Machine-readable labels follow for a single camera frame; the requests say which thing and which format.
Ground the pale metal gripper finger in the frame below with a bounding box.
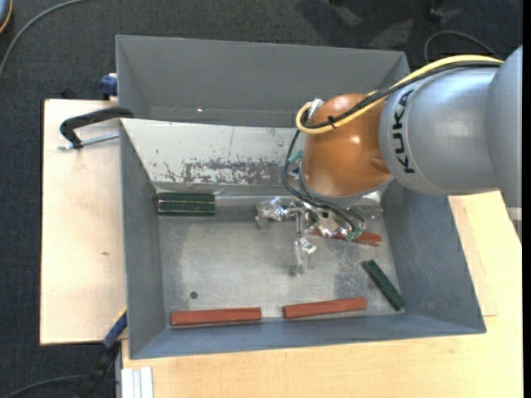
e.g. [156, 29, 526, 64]
[289, 237, 319, 278]
[255, 198, 291, 230]

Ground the red-brown flat block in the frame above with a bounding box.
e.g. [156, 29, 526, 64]
[169, 306, 263, 328]
[309, 228, 383, 247]
[282, 297, 368, 321]

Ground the grey metal bin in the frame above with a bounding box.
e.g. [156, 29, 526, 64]
[114, 34, 487, 360]

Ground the dark green flat block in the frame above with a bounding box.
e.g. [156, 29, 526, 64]
[362, 259, 407, 313]
[157, 192, 216, 205]
[157, 202, 217, 217]

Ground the pale wood board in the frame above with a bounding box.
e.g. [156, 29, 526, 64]
[40, 99, 499, 347]

